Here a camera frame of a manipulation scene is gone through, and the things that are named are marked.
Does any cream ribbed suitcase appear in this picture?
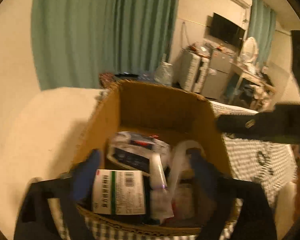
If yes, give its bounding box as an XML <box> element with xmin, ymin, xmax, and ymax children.
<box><xmin>178</xmin><ymin>51</ymin><xmax>210</xmax><ymax>94</ymax></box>

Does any large clear water bottle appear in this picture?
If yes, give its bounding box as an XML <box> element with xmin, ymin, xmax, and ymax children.
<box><xmin>154</xmin><ymin>54</ymin><xmax>173</xmax><ymax>87</ymax></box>

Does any green curtain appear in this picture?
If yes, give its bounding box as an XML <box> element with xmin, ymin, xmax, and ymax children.
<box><xmin>248</xmin><ymin>0</ymin><xmax>276</xmax><ymax>66</ymax></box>
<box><xmin>31</xmin><ymin>0</ymin><xmax>179</xmax><ymax>90</ymax></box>

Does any white green medicine box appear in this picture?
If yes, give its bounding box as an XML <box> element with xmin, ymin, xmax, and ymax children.
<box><xmin>92</xmin><ymin>169</ymin><xmax>146</xmax><ymax>215</ymax></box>

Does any white oval mirror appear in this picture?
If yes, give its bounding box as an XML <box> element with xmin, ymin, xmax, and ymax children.
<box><xmin>240</xmin><ymin>37</ymin><xmax>258</xmax><ymax>64</ymax></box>

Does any patterned dark bag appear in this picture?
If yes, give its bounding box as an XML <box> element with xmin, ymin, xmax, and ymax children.
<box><xmin>98</xmin><ymin>72</ymin><xmax>115</xmax><ymax>89</ymax></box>

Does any cluttered wooden desk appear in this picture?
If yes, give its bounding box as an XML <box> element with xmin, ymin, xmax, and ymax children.
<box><xmin>228</xmin><ymin>63</ymin><xmax>276</xmax><ymax>111</ymax></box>

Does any small grey fridge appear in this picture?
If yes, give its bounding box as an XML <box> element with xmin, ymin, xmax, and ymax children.
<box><xmin>201</xmin><ymin>49</ymin><xmax>232</xmax><ymax>100</ymax></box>

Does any brown cardboard box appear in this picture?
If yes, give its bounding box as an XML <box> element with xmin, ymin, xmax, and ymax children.
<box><xmin>72</xmin><ymin>80</ymin><xmax>239</xmax><ymax>237</ymax></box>

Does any black wall television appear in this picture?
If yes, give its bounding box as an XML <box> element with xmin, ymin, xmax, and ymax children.
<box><xmin>209</xmin><ymin>12</ymin><xmax>245</xmax><ymax>49</ymax></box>

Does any checkered bed sheet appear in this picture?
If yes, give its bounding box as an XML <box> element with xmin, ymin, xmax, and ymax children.
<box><xmin>57</xmin><ymin>89</ymin><xmax>298</xmax><ymax>240</ymax></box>

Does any white navy printed plastic bag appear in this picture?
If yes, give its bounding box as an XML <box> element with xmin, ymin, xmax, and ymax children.
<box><xmin>107</xmin><ymin>131</ymin><xmax>171</xmax><ymax>176</ymax></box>

